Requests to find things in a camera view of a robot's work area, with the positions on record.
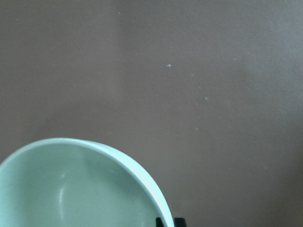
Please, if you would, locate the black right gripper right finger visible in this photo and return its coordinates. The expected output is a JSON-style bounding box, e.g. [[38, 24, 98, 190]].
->
[[174, 218, 186, 227]]

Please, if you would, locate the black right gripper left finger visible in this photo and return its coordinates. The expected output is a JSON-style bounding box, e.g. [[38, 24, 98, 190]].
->
[[155, 217, 164, 227]]

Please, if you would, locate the mint green bowl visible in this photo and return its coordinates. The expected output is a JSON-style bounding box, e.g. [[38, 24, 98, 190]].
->
[[0, 138, 174, 227]]

